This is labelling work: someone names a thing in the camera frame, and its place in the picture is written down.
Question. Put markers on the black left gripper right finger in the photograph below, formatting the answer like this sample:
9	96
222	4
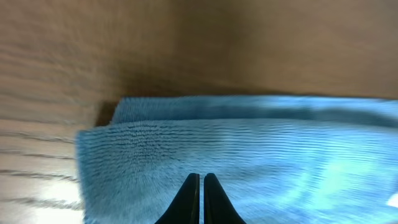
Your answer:
218	209

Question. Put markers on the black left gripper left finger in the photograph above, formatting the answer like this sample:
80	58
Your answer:
185	207

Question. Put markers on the blue microfiber cloth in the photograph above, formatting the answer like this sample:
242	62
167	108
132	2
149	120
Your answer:
280	159

